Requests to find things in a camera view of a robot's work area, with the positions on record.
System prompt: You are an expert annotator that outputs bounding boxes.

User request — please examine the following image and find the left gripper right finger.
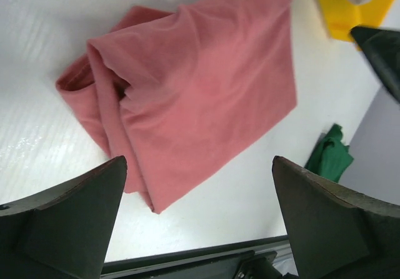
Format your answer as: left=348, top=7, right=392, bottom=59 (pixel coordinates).
left=272, top=156, right=399, bottom=278

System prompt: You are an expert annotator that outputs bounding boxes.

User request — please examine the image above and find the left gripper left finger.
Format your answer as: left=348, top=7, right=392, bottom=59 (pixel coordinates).
left=1, top=156, right=127, bottom=278

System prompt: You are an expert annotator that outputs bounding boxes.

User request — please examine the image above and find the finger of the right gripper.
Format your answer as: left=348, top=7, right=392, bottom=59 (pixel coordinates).
left=350, top=25, right=399, bottom=104

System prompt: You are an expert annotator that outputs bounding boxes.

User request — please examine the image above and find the green t shirt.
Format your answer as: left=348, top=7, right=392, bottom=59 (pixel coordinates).
left=305, top=124, right=354, bottom=183

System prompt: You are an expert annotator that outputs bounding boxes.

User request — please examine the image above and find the pink t shirt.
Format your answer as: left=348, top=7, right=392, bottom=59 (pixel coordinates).
left=56, top=0, right=296, bottom=213

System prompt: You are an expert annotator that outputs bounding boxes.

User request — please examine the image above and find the yellow plastic bin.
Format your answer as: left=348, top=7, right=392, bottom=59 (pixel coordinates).
left=318, top=0, right=395, bottom=42

